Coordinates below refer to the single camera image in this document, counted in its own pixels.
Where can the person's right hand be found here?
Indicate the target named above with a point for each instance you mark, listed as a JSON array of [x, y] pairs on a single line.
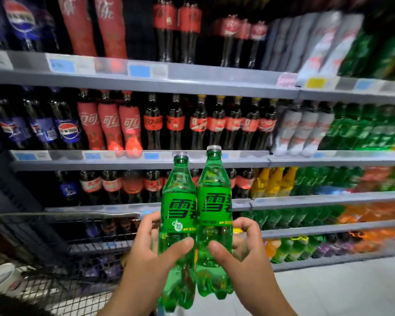
[[253, 283]]

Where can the person's left hand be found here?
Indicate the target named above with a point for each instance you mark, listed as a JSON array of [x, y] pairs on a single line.
[[141, 279]]

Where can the green soda bottle green cap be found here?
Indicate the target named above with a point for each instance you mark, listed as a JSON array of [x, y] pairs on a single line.
[[215, 200], [179, 207]]

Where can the row of yellow drink bottles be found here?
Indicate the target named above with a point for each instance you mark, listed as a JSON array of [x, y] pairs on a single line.
[[273, 181]]

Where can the row of small green bottles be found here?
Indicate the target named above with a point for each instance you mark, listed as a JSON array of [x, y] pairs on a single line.
[[326, 177]]

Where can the red cola bottle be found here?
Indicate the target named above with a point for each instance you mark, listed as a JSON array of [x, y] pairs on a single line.
[[77, 26], [90, 121], [110, 125], [110, 26], [130, 125]]

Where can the white cola bottle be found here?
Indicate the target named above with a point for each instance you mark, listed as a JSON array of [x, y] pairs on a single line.
[[304, 128], [286, 128], [319, 128]]

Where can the dark cola bottle blue label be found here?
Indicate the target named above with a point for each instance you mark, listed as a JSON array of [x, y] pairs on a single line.
[[67, 127], [41, 125], [10, 125]]

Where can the row of green soda bottles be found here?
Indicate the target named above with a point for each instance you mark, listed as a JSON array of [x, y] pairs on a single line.
[[362, 125]]

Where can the grey store shelving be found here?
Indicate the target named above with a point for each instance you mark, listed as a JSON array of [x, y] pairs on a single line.
[[217, 79]]

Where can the row of dark green bottles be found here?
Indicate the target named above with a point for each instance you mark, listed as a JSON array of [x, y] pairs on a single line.
[[375, 52]]

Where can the row of blue label cola bottles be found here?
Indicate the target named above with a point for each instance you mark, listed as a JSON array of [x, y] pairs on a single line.
[[20, 19]]

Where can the white paper cup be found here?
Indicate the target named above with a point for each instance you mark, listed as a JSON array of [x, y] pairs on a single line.
[[3, 279]]

